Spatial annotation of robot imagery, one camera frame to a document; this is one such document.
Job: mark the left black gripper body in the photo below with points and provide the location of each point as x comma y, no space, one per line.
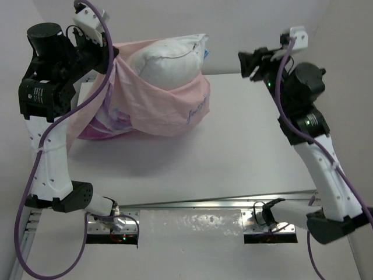
85,55

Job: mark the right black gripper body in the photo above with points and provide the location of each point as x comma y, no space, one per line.
270,81

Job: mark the white pillow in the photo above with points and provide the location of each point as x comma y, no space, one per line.
170,63

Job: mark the pink purple pillowcase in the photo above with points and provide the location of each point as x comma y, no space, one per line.
126,103

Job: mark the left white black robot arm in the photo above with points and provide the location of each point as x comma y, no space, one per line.
45,95

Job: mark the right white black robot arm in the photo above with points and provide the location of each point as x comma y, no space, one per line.
341,211

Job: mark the white front cover board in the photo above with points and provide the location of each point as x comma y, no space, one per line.
183,245

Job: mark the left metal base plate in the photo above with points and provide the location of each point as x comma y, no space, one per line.
127,223

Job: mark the aluminium frame rail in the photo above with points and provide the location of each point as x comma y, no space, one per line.
27,231

